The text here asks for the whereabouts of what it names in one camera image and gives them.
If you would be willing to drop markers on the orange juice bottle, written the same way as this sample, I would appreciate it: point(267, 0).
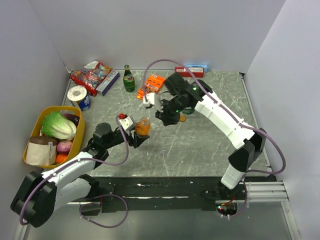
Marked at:
point(143, 126)

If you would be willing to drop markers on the toilet paper roll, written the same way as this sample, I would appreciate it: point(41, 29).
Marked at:
point(79, 97)

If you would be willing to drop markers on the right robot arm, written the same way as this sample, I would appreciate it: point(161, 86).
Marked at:
point(200, 97)

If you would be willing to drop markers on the dark purple eggplant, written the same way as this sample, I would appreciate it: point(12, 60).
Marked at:
point(73, 118)

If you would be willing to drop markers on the blue flat box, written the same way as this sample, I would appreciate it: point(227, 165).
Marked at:
point(205, 67)

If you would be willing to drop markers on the orange bottle cap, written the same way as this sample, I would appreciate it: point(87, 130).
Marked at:
point(182, 118)

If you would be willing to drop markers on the red flat box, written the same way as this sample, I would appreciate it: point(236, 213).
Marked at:
point(198, 72)

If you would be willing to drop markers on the orange fruit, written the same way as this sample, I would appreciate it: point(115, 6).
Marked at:
point(61, 158)

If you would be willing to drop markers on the brown paper bag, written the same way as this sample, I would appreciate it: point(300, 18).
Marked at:
point(41, 151)

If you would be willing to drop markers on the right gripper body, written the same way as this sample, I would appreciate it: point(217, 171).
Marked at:
point(172, 106)

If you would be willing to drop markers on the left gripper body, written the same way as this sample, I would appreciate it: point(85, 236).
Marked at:
point(117, 138)

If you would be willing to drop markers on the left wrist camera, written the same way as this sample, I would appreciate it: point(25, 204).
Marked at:
point(127, 122)

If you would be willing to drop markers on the white purple box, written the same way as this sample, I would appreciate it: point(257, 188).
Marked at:
point(108, 82)

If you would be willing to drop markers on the green glass bottle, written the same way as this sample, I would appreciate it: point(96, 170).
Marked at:
point(128, 79)

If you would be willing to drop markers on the red onion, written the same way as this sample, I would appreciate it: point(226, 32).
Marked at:
point(64, 147)

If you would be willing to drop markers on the red snack bag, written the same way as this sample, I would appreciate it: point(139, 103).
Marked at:
point(91, 75)

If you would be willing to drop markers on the clear plastic bottle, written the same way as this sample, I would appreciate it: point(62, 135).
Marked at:
point(188, 111)

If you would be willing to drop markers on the orange snack box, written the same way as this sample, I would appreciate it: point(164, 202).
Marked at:
point(154, 83)

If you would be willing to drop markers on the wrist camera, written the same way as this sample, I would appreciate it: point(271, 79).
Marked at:
point(152, 100)
point(127, 122)

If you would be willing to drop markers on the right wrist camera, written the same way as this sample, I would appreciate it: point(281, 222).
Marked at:
point(152, 100)

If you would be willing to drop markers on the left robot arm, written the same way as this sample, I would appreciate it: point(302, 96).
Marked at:
point(40, 194)

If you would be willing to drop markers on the plastic cabbage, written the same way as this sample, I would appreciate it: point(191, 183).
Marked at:
point(58, 126)

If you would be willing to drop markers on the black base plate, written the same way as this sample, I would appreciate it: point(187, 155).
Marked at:
point(161, 193)

